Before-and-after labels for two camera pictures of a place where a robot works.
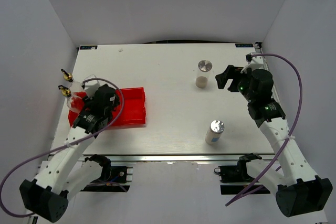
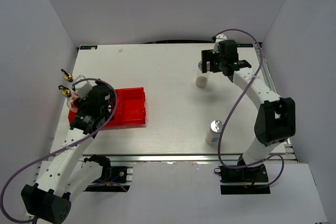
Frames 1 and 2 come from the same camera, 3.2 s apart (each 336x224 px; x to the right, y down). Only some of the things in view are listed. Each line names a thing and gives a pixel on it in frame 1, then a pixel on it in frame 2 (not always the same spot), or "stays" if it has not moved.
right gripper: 222,78 to 208,55
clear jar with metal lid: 205,66 stays
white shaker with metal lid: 213,134 stays
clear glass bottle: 75,104 stays
